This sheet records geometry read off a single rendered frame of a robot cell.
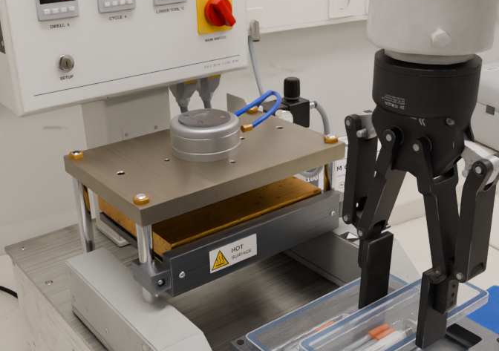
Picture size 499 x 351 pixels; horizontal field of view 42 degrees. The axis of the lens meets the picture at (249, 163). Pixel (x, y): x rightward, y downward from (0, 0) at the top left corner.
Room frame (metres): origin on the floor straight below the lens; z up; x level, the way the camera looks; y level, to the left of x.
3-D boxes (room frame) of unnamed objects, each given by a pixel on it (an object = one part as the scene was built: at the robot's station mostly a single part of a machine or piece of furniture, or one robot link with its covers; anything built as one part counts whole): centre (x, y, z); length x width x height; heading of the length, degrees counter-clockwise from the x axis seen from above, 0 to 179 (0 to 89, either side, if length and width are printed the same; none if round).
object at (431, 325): (0.44, -0.15, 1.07); 0.03 x 0.01 x 0.07; 127
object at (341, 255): (0.72, -0.11, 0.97); 0.26 x 0.05 x 0.07; 37
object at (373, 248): (0.49, -0.11, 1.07); 0.03 x 0.01 x 0.07; 127
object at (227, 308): (0.73, 0.07, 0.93); 0.46 x 0.35 x 0.01; 37
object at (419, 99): (0.46, -0.13, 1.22); 0.08 x 0.08 x 0.09
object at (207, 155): (0.74, 0.05, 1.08); 0.31 x 0.24 x 0.13; 127
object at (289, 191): (0.70, 0.04, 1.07); 0.22 x 0.17 x 0.10; 127
